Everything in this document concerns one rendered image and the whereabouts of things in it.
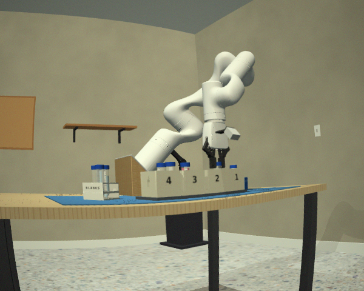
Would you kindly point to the beige tube rack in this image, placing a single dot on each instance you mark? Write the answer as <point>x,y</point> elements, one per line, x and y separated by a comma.
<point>94,191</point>

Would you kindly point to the sample tube with blue cap and orange dot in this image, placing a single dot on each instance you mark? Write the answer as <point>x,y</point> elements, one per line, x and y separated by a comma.
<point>184,165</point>

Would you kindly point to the blue bench mat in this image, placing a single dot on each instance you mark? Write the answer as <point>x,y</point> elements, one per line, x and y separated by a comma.
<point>78,202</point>

